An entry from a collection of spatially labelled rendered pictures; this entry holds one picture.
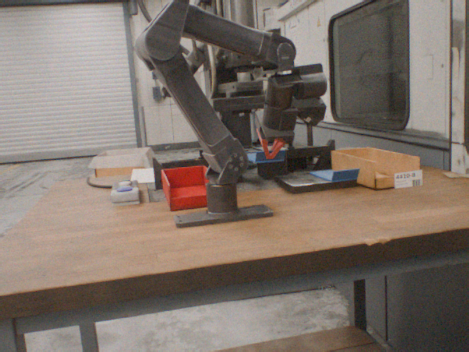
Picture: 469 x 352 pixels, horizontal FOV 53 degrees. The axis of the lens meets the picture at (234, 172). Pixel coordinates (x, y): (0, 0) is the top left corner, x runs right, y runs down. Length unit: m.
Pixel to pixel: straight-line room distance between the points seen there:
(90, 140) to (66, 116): 0.69
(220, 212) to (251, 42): 0.34
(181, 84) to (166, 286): 0.38
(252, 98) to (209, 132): 0.43
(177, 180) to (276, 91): 0.46
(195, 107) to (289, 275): 0.36
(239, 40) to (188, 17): 0.11
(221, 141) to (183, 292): 0.31
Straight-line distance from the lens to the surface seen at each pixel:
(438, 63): 1.62
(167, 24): 0.88
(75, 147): 10.68
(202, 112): 0.90
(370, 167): 1.18
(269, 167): 1.34
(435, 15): 1.65
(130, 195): 1.18
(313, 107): 1.03
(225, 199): 0.93
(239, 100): 1.31
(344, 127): 2.23
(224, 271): 0.74
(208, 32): 0.92
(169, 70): 0.88
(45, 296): 0.74
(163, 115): 10.53
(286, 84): 0.98
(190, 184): 1.31
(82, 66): 10.62
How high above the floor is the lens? 1.15
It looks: 10 degrees down
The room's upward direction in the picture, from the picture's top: 4 degrees counter-clockwise
